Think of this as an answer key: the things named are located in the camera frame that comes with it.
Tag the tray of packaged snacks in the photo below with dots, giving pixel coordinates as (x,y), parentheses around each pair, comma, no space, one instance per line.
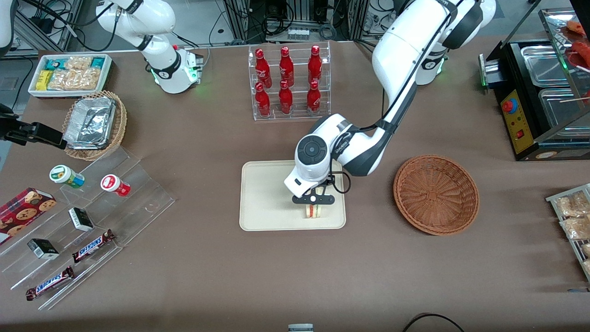
(576,249)

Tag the black food warmer appliance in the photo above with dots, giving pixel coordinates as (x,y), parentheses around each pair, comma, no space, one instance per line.
(511,69)

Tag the clear bag of pastries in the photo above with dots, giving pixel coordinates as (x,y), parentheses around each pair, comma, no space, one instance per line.
(576,228)
(586,250)
(571,205)
(587,266)

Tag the red cookie box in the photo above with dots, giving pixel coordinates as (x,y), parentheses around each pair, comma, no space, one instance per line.
(25,212)

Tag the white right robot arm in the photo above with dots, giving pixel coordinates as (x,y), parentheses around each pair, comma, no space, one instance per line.
(166,69)

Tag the green lid snack can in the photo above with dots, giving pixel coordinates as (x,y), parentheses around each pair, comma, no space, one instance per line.
(64,175)

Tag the cream plastic tray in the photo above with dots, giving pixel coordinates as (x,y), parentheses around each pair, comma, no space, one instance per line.
(267,203)

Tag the Snickers chocolate bar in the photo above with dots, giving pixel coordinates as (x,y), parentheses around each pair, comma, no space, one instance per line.
(50,283)
(92,246)

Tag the clear acrylic stepped stand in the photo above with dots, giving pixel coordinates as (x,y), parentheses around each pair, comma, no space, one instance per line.
(138,184)

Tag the small clear cracker bag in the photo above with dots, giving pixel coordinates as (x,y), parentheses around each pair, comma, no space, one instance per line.
(78,63)

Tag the silver foil container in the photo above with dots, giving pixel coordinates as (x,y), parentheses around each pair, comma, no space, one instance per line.
(90,122)

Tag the white power strip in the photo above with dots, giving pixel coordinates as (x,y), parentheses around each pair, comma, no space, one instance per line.
(298,33)

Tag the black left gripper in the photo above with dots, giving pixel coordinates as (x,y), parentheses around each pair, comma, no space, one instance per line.
(330,180)

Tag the white plastic snack bin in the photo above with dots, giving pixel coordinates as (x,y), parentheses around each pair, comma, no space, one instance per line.
(109,74)

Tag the red lid snack can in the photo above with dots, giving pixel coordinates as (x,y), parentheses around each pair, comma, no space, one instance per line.
(114,184)

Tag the red cola bottle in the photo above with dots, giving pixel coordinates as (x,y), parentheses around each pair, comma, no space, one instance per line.
(286,68)
(263,69)
(262,102)
(313,100)
(286,100)
(315,67)

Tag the large clear cracker bag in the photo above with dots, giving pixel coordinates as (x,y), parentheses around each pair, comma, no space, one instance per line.
(76,79)

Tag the light wicker basket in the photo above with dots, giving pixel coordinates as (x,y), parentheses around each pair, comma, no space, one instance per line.
(120,122)

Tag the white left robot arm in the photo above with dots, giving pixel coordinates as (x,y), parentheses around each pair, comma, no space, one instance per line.
(396,50)

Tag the triangular sandwich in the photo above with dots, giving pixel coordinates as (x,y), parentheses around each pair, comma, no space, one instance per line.
(314,211)

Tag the teal snack packet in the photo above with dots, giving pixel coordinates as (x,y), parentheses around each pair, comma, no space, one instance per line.
(98,62)
(55,64)

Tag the yellow snack packet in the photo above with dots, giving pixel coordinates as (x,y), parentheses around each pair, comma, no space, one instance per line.
(44,80)

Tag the small black box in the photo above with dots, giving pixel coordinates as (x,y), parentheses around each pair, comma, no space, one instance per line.
(43,249)
(81,219)

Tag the aluminium frame cart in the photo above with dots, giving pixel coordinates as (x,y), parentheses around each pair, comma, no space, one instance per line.
(46,23)

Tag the steel warmer pan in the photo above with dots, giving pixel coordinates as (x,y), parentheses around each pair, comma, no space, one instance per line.
(560,108)
(544,64)

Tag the clear acrylic bottle rack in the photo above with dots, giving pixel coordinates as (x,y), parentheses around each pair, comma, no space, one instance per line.
(297,116)

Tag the grey device edge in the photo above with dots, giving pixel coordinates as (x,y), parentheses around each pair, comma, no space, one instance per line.
(300,328)

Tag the aluminium equipment rack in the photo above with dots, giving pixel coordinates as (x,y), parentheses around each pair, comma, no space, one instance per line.
(295,14)

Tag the brown wicker basket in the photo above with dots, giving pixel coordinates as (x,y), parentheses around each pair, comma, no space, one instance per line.
(435,196)

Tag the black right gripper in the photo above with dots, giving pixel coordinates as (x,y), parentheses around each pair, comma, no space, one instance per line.
(28,131)

